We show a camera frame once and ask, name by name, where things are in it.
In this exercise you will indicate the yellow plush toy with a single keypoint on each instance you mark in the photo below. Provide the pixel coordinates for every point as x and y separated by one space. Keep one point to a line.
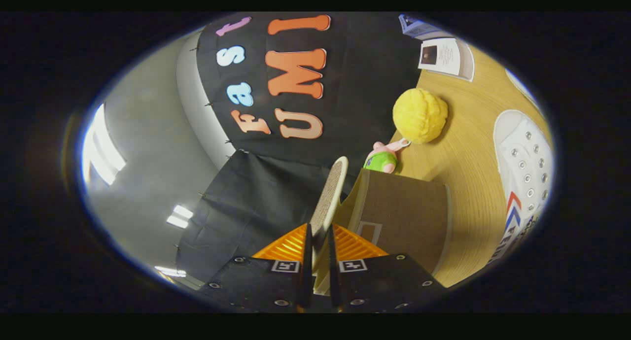
420 116

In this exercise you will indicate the brown fabric storage box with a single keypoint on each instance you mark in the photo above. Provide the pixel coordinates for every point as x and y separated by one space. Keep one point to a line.
404 217

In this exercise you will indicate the white shoe striped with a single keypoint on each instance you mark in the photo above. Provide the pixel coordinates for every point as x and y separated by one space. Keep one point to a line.
525 152

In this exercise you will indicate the white book dark picture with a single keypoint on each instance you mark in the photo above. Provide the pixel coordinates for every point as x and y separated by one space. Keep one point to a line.
446 56

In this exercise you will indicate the blue cover book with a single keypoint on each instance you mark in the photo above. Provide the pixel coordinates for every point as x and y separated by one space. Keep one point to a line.
419 27

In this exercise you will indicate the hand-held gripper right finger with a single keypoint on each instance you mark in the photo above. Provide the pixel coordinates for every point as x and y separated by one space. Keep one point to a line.
334 281

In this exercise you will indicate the pink green plush toy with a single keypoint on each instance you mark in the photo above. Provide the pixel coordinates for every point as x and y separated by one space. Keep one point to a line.
382 160

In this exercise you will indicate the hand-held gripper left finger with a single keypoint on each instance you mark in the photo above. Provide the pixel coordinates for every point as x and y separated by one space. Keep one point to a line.
306 281

